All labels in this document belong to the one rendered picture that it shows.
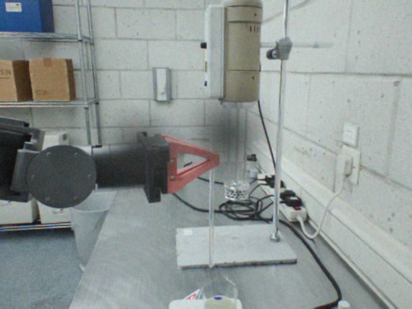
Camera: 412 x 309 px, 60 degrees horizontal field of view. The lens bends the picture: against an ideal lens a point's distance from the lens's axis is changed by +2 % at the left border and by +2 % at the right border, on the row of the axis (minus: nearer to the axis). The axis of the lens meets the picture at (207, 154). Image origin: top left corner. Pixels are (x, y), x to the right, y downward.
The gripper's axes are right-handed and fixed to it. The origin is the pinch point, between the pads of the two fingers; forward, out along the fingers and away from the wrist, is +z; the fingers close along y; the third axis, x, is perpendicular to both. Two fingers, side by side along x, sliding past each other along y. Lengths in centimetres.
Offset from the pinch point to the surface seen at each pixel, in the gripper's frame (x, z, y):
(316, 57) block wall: -13, 54, 58
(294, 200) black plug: 30, 44, 49
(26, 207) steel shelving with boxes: 90, -66, 218
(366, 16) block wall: -22, 49, 32
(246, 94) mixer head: -4.8, 19.3, 33.5
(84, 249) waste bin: 97, -27, 159
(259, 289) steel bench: 35.7, 17.0, 18.1
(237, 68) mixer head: -10.7, 17.1, 34.4
